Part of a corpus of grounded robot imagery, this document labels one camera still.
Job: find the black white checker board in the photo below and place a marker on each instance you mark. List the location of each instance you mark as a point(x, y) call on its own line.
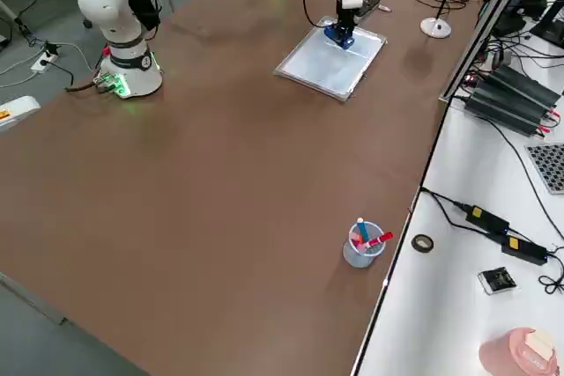
point(548, 169)

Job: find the silver framed whiteboard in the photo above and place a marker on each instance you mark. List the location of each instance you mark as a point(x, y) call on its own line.
point(326, 68)

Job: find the circuit board with red light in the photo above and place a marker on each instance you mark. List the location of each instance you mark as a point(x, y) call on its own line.
point(472, 80)

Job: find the white box with orange label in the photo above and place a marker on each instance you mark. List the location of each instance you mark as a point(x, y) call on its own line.
point(17, 112)

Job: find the white floor power strip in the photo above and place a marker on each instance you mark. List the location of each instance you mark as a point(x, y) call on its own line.
point(44, 63)

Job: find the orange marker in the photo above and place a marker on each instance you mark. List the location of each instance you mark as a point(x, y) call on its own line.
point(358, 244)

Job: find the clear plastic pen cup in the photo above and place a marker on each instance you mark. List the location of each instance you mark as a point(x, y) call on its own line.
point(359, 259)

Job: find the black desktop device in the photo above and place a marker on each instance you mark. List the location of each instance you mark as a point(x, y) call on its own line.
point(513, 19)

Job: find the black finned power supply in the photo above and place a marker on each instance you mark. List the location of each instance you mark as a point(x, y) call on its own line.
point(524, 85)
point(506, 112)

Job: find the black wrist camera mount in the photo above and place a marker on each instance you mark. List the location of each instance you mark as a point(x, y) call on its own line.
point(369, 5)

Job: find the blue whiteboard eraser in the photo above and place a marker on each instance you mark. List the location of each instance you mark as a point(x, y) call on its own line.
point(332, 37)

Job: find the white marker with blue label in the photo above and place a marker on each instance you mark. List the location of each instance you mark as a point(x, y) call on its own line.
point(384, 8)

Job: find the black monitor stand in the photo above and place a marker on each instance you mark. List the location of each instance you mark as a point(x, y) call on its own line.
point(551, 28)

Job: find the black adapter with yellow label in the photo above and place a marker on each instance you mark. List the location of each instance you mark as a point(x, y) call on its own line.
point(524, 250)
point(487, 217)

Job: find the blue marker with white cap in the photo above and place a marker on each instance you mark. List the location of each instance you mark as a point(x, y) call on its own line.
point(363, 230)

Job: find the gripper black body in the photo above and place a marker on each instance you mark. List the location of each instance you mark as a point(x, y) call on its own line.
point(346, 16)

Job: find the black tape roll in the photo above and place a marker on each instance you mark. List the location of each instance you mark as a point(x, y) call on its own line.
point(416, 244)

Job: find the red marker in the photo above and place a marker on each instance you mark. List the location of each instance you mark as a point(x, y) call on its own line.
point(379, 240)

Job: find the aluminium frame post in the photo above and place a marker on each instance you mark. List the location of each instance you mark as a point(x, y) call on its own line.
point(462, 63)

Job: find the pink round container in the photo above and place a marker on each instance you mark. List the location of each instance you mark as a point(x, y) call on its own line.
point(502, 354)

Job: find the small black junction box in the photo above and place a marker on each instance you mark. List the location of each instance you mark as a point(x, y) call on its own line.
point(147, 15)

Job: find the black foil packet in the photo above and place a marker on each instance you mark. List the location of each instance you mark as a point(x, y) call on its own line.
point(495, 281)

